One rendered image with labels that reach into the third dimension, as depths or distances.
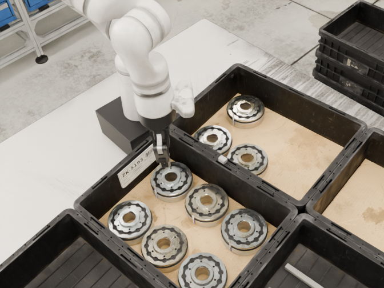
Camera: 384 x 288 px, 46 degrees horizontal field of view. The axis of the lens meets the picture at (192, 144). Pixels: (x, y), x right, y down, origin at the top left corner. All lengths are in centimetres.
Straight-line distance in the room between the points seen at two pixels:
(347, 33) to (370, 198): 116
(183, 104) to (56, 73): 211
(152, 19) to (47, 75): 220
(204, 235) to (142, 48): 49
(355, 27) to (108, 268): 158
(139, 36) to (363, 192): 67
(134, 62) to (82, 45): 232
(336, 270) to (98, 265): 51
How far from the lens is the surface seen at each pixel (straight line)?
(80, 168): 140
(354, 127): 117
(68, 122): 155
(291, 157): 119
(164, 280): 91
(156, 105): 84
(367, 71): 196
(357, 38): 216
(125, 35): 73
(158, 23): 76
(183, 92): 87
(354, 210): 112
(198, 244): 105
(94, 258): 108
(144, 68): 77
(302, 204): 99
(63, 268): 109
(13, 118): 273
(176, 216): 109
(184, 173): 112
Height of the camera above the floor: 175
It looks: 49 degrees down
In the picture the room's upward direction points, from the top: 7 degrees counter-clockwise
